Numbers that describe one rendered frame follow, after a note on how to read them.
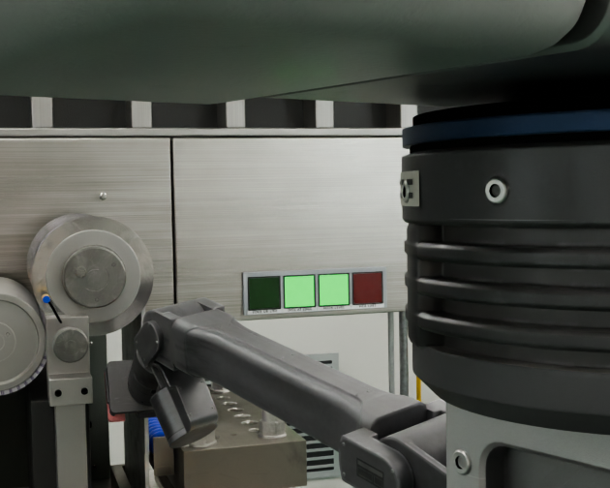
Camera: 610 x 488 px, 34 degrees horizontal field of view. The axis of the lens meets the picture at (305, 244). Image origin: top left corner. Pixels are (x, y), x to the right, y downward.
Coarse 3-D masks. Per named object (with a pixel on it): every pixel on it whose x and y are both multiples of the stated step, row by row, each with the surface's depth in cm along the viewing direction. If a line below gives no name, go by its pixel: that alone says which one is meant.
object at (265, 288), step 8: (256, 280) 163; (264, 280) 163; (272, 280) 163; (256, 288) 163; (264, 288) 163; (272, 288) 163; (256, 296) 163; (264, 296) 163; (272, 296) 163; (256, 304) 163; (264, 304) 163; (272, 304) 164
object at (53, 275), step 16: (64, 240) 122; (80, 240) 122; (96, 240) 123; (112, 240) 123; (64, 256) 122; (128, 256) 124; (48, 272) 121; (128, 272) 124; (48, 288) 121; (128, 288) 124; (64, 304) 122; (112, 304) 124; (128, 304) 124; (96, 320) 123
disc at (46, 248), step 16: (64, 224) 122; (80, 224) 122; (96, 224) 123; (112, 224) 123; (48, 240) 121; (128, 240) 124; (48, 256) 121; (144, 256) 125; (32, 272) 121; (144, 272) 125; (64, 288) 122; (144, 288) 125; (48, 304) 122; (144, 304) 125; (112, 320) 124; (128, 320) 124
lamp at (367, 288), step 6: (354, 276) 167; (360, 276) 168; (366, 276) 168; (372, 276) 168; (378, 276) 169; (354, 282) 168; (360, 282) 168; (366, 282) 168; (372, 282) 168; (378, 282) 169; (354, 288) 168; (360, 288) 168; (366, 288) 168; (372, 288) 168; (378, 288) 169; (354, 294) 168; (360, 294) 168; (366, 294) 168; (372, 294) 168; (378, 294) 169; (354, 300) 168; (360, 300) 168; (366, 300) 168; (372, 300) 169; (378, 300) 169
